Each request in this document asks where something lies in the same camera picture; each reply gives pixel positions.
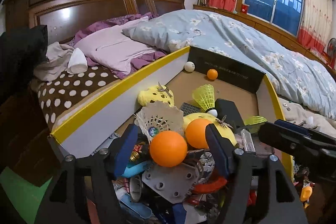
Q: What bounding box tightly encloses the large orange ball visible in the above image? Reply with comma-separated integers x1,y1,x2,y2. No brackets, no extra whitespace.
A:
149,131,187,167

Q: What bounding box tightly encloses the white ping pong ball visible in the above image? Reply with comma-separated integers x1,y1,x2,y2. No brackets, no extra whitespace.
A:
184,61,195,73

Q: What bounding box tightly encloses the brown polka dot blanket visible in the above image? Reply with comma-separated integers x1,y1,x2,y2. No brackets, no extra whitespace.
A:
37,66,118,131

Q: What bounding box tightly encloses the grey lego plate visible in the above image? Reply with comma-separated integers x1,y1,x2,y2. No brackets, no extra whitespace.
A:
141,163,199,204

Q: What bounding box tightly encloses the white feather shuttlecock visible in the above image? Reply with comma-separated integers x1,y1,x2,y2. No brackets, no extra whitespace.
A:
134,101,184,143

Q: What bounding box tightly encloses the right floral curtain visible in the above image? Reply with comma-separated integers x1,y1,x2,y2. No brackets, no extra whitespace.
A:
298,0,333,53

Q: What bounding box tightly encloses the yellow plastic shuttlecock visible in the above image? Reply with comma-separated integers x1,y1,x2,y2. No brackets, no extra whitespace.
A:
192,84,218,117

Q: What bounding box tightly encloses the red standing fan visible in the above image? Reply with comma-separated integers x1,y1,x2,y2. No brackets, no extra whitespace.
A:
327,38,336,69

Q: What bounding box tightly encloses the pink pillow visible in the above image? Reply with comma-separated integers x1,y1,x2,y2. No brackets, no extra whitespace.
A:
75,16,165,75

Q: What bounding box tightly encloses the beige bed blanket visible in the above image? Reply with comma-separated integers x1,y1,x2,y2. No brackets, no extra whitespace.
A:
278,98,336,138

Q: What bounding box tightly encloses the yellow plush toy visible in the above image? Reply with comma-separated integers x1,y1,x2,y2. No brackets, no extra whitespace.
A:
137,83,175,107

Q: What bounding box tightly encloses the blue floral duvet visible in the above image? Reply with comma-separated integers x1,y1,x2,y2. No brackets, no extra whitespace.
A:
122,10,335,119

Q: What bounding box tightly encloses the yellow cardboard storage box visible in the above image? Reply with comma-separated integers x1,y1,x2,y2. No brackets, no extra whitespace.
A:
51,47,285,157

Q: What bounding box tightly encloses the white rolled cloth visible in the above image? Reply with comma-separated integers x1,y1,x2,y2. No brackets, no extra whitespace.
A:
67,48,88,75

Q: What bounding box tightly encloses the orange ping pong ball far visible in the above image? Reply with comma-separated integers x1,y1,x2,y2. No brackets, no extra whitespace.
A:
207,69,218,81

